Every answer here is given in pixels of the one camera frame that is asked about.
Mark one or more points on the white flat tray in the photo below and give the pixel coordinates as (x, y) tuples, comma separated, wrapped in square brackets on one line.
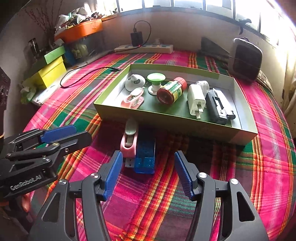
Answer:
[(44, 95)]

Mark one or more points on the green cardboard box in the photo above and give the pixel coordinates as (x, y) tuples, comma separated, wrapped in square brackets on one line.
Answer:
[(161, 122)]

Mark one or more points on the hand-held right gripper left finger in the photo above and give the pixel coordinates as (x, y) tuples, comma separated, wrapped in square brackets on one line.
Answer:
[(113, 176)]

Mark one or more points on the cream curtain with hearts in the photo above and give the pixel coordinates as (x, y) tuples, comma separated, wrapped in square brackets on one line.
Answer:
[(290, 92)]

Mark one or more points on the pile of plastic bags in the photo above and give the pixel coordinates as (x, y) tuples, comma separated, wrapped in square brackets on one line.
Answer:
[(69, 19)]

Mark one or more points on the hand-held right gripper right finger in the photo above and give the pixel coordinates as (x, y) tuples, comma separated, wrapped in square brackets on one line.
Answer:
[(183, 176)]

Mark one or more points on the orange tray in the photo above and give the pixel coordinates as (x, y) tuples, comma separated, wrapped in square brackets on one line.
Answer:
[(83, 30)]

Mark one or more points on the silver rectangular lighter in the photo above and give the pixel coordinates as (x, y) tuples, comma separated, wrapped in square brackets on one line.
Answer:
[(225, 99)]

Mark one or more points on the white charger plug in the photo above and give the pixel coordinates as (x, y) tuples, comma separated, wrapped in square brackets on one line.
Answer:
[(195, 99)]

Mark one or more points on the white round plastic hook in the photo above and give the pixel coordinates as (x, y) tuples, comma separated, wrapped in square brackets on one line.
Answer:
[(133, 83)]

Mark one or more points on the green box lid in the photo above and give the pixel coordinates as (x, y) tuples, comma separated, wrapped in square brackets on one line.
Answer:
[(54, 54)]

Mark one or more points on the glass jar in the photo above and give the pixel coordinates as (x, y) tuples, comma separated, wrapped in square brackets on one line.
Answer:
[(34, 48)]

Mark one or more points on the black rectangular battery pack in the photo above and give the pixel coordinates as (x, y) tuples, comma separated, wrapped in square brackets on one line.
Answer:
[(211, 109)]

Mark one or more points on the dried twig bouquet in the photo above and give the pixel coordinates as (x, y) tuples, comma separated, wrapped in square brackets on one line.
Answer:
[(49, 34)]

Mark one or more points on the plaid blanket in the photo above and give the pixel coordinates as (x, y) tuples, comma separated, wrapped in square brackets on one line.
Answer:
[(266, 162)]

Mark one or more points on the white power strip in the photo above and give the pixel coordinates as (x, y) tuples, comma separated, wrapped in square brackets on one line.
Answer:
[(148, 49)]

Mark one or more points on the blue printed box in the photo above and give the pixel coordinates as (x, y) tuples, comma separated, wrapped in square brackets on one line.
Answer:
[(78, 52)]

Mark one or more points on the pink green correction tape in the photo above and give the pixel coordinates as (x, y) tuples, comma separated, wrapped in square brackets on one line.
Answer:
[(129, 148)]

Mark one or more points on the brown bottle with red cap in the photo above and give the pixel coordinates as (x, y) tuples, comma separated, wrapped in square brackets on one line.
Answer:
[(171, 91)]

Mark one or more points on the blue translucent usb adapter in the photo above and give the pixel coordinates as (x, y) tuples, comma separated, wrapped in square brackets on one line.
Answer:
[(144, 160)]

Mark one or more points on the black power adapter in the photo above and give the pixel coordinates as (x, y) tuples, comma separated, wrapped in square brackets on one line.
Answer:
[(137, 39)]

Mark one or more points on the white cylindrical cap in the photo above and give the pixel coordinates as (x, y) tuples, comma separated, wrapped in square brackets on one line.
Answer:
[(203, 85)]

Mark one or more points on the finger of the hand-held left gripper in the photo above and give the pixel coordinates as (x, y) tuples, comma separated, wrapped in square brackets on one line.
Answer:
[(78, 139), (59, 133)]

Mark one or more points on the window with metal bars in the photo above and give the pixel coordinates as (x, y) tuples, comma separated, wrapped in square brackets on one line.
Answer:
[(231, 4)]

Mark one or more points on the green white crumpled bag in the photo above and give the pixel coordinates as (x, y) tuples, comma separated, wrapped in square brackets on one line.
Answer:
[(29, 91)]

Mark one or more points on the green capped white spool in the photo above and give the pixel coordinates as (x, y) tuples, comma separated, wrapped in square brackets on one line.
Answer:
[(156, 77)]

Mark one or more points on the yellow box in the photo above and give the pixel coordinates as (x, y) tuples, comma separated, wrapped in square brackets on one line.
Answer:
[(50, 71)]

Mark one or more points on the dark brown cabinet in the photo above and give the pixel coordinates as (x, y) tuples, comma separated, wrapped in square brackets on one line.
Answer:
[(4, 92)]

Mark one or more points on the pink plastic clip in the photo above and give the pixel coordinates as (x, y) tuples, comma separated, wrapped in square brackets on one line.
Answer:
[(131, 102)]

